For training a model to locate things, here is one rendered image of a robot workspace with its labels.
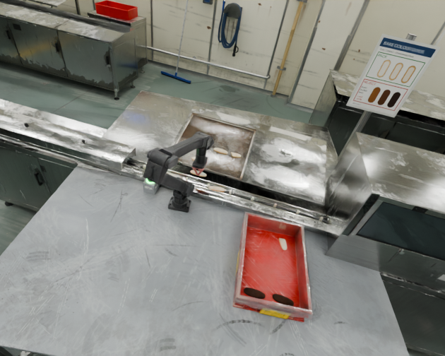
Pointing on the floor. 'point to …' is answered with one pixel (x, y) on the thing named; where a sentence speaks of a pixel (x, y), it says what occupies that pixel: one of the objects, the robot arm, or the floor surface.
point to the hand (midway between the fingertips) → (198, 171)
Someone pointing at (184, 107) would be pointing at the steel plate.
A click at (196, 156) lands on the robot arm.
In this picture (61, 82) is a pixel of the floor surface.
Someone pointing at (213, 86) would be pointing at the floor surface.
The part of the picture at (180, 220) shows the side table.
